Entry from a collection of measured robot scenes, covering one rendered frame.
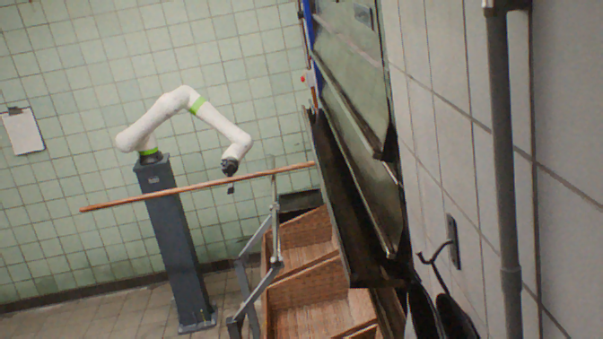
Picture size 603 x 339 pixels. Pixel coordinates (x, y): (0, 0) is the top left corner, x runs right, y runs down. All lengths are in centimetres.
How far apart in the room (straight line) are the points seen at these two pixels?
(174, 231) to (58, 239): 129
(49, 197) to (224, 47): 174
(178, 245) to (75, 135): 119
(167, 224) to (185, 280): 42
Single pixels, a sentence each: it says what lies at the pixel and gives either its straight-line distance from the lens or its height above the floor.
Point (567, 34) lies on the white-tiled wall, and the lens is 45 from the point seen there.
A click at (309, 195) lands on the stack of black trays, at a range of 345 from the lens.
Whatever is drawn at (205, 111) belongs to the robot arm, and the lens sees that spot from 308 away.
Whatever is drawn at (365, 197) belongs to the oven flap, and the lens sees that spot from 161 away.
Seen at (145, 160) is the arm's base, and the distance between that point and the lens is 340.
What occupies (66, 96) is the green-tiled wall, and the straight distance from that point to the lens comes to 414.
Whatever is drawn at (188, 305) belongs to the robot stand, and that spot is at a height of 18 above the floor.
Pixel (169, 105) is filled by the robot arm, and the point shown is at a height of 159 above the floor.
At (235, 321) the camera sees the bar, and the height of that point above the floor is 95.
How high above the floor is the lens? 214
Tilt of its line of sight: 20 degrees down
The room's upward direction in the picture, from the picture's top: 11 degrees counter-clockwise
